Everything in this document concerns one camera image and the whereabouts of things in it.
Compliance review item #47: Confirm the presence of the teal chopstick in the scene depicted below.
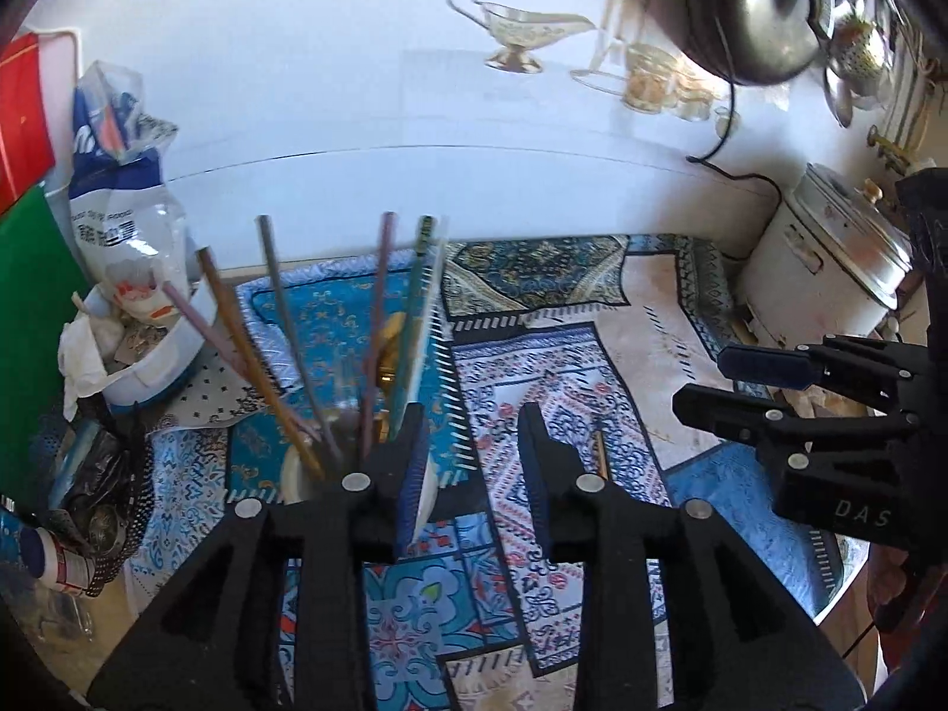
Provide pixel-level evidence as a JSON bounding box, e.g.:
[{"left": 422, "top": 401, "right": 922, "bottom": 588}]
[{"left": 391, "top": 214, "right": 437, "bottom": 438}]

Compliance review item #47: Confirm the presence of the dark perforated basket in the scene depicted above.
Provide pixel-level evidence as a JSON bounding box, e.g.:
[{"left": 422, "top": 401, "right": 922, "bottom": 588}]
[{"left": 44, "top": 400, "right": 156, "bottom": 594}]

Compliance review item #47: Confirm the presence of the white and blue plastic bag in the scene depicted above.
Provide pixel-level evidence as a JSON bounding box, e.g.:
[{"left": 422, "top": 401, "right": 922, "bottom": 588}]
[{"left": 69, "top": 60, "right": 190, "bottom": 290}]

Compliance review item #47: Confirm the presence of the patterned patchwork mat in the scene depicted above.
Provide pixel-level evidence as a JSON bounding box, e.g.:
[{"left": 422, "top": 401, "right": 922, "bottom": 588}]
[{"left": 126, "top": 233, "right": 853, "bottom": 711}]

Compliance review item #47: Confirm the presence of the white bowl with scraps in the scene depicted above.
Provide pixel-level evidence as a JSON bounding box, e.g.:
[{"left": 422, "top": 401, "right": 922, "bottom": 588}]
[{"left": 74, "top": 277, "right": 209, "bottom": 412}]

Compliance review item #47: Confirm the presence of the gold spoon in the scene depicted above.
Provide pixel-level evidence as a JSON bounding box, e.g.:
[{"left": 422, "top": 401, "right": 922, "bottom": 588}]
[{"left": 370, "top": 311, "right": 410, "bottom": 446}]

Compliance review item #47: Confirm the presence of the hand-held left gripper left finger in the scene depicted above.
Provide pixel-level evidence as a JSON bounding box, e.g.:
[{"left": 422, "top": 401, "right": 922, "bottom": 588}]
[{"left": 87, "top": 401, "right": 434, "bottom": 711}]

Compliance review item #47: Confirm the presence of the white ceramic cup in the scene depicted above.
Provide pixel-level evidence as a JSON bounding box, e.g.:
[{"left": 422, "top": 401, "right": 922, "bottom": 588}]
[{"left": 281, "top": 415, "right": 446, "bottom": 534}]

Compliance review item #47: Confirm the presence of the red board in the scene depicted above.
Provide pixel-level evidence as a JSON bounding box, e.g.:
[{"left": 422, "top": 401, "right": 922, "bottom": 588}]
[{"left": 0, "top": 31, "right": 79, "bottom": 216}]

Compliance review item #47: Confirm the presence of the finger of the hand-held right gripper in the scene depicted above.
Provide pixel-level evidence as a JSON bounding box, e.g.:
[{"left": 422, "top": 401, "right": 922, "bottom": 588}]
[
  {"left": 715, "top": 335, "right": 930, "bottom": 423},
  {"left": 671, "top": 383, "right": 927, "bottom": 553}
]

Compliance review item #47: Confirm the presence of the grey chopstick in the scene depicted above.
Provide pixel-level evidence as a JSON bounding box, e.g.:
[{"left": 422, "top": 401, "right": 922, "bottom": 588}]
[{"left": 256, "top": 214, "right": 343, "bottom": 460}]

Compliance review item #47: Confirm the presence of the metal colander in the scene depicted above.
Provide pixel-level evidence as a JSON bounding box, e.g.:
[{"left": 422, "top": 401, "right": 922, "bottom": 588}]
[{"left": 825, "top": 15, "right": 893, "bottom": 127}]

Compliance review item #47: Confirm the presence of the patterned glass cup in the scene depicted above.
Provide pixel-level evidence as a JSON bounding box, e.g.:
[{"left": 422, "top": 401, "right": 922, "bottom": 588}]
[
  {"left": 622, "top": 44, "right": 678, "bottom": 112},
  {"left": 670, "top": 63, "right": 731, "bottom": 123}
]

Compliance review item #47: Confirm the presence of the black power cable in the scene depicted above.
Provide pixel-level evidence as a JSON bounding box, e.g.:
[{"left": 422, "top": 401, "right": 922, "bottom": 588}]
[{"left": 685, "top": 15, "right": 786, "bottom": 201}]

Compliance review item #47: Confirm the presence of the glass gravy boat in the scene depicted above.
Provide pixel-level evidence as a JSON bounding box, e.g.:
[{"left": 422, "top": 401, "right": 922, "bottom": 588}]
[{"left": 446, "top": 0, "right": 597, "bottom": 73}]

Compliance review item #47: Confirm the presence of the green cutting board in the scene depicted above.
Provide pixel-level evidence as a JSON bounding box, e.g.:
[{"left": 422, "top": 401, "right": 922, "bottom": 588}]
[{"left": 0, "top": 185, "right": 94, "bottom": 512}]

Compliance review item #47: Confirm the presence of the crumpled white tissue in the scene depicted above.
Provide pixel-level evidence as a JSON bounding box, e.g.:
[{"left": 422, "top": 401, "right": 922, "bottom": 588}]
[{"left": 59, "top": 311, "right": 120, "bottom": 419}]

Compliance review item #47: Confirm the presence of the brown wooden chopstick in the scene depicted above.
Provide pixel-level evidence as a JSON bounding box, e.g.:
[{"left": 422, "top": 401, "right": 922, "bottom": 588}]
[{"left": 196, "top": 248, "right": 327, "bottom": 481}]

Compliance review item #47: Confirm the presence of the white rice cooker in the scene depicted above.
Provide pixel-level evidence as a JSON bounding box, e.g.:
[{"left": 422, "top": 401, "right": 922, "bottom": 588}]
[{"left": 736, "top": 161, "right": 914, "bottom": 338}]

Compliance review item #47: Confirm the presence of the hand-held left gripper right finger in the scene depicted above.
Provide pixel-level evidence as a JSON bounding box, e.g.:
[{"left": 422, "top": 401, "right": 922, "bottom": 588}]
[{"left": 517, "top": 401, "right": 867, "bottom": 711}]

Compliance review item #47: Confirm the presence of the gold wire cup rack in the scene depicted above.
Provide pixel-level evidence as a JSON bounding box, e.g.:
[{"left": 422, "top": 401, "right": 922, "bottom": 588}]
[{"left": 569, "top": 0, "right": 664, "bottom": 99}]

